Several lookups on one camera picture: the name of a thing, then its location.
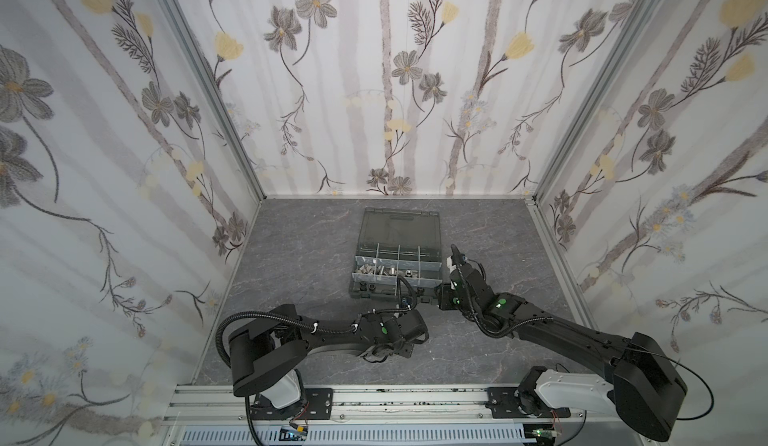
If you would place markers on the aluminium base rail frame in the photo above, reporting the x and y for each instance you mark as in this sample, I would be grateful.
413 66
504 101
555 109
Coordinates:
211 415

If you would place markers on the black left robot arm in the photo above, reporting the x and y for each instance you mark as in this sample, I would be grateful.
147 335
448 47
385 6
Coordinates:
263 349

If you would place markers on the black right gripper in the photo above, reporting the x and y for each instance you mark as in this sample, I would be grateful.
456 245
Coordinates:
462 272

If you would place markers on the grey plastic organizer box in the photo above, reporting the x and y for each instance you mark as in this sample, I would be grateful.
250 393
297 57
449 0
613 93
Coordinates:
398 251

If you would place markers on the white perforated cable duct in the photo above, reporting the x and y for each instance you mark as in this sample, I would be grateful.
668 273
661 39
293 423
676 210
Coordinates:
414 434

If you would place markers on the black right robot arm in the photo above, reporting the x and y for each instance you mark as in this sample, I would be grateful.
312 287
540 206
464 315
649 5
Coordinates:
648 391

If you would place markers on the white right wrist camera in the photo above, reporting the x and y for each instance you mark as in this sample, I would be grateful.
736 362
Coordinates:
449 263

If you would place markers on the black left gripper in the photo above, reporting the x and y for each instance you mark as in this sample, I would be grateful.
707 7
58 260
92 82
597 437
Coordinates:
411 324

